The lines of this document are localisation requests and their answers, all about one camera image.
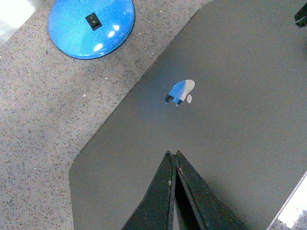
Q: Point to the blue desk lamp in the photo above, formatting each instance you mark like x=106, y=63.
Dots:
x=89, y=29

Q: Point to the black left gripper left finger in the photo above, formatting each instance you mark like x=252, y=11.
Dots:
x=156, y=210

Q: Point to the white pleated curtain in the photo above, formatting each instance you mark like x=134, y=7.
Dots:
x=13, y=14

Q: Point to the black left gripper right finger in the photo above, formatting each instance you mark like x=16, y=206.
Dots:
x=197, y=207

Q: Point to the grey laptop computer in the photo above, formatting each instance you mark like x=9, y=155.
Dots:
x=230, y=93

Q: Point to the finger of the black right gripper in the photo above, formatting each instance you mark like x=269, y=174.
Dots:
x=301, y=17

